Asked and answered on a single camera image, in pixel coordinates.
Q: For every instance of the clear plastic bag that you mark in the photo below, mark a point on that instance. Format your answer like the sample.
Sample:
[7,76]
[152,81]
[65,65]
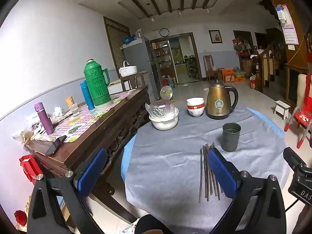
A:
[160,109]

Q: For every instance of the red box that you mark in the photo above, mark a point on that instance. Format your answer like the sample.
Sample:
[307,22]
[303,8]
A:
[30,168]

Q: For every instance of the blue bottle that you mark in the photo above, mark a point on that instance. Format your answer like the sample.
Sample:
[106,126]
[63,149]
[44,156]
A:
[85,95]

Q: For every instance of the row of dark chopsticks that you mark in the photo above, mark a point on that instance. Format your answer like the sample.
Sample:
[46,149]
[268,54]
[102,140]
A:
[206,175]

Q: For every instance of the red metal chair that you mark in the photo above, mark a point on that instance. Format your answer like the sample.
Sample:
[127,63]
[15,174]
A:
[301,118]

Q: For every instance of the large white bowl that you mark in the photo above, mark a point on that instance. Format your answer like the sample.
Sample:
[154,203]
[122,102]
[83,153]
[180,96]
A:
[164,124]

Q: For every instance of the black phone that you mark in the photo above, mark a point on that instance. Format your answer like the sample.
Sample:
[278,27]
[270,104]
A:
[56,145]

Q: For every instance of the white red-rimmed bowl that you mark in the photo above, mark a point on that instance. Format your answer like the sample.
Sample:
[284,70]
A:
[195,112]
[195,101]

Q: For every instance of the wooden staircase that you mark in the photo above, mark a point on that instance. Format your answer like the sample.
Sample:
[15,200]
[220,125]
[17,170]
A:
[267,63]

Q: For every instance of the gold electric kettle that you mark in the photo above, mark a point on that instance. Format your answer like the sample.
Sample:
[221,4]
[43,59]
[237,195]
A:
[219,102]

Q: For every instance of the grey refrigerator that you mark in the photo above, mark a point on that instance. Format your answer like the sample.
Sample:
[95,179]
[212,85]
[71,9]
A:
[139,53]

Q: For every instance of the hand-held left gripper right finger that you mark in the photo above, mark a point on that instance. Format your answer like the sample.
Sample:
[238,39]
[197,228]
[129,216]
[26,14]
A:
[221,173]

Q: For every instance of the blue table cover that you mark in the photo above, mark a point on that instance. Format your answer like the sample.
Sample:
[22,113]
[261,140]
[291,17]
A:
[125,156]

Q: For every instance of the orange cardboard box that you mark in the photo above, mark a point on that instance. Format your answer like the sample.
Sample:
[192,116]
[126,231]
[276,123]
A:
[228,76]

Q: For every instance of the framed wall picture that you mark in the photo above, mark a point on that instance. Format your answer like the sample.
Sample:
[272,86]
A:
[215,36]

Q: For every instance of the pink checkered tablecloth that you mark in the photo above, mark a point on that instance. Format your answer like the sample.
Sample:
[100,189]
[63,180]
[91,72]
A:
[82,121]

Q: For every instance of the round wall clock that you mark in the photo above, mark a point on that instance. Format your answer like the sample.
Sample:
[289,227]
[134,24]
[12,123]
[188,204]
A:
[164,32]

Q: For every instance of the wooden lattice door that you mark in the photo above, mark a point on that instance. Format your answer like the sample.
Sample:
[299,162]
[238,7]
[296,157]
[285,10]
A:
[117,43]

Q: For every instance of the dark wooden sideboard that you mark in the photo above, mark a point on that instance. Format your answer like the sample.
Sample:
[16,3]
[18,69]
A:
[104,136]

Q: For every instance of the yellow cup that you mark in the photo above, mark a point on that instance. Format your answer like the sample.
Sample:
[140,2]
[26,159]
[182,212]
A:
[70,102]

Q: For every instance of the small white stool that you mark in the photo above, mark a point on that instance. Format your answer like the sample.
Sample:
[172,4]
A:
[282,104]

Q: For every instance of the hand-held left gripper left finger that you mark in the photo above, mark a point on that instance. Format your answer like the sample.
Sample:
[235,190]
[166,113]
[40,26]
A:
[92,173]

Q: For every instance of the purple bottle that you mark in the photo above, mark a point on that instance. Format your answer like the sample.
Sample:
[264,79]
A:
[43,119]

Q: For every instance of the red round object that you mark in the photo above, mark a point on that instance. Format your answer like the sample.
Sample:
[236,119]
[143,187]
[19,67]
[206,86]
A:
[20,218]

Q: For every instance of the wooden chair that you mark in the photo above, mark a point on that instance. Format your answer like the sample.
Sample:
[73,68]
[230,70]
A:
[210,72]

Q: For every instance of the dark green chopstick holder cup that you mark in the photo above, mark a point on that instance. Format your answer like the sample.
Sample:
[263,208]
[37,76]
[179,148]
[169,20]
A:
[231,137]

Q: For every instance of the green thermos flask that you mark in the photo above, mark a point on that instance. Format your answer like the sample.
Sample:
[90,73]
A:
[97,85]

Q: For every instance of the wall calendar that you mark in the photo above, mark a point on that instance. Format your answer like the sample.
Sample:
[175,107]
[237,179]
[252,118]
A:
[288,29]

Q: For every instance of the grey felt table cloth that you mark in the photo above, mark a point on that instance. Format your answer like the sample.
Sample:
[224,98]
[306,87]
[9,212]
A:
[170,163]

